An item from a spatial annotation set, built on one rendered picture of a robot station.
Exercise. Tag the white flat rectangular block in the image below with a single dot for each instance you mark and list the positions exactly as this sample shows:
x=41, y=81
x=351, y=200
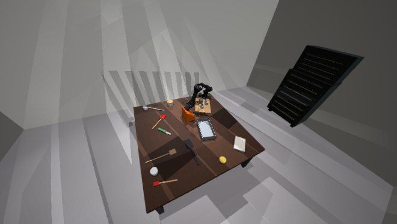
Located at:
x=239, y=144

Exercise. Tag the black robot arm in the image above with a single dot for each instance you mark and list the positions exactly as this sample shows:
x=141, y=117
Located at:
x=197, y=89

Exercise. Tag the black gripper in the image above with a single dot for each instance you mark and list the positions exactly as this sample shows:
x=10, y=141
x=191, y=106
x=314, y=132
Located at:
x=204, y=95

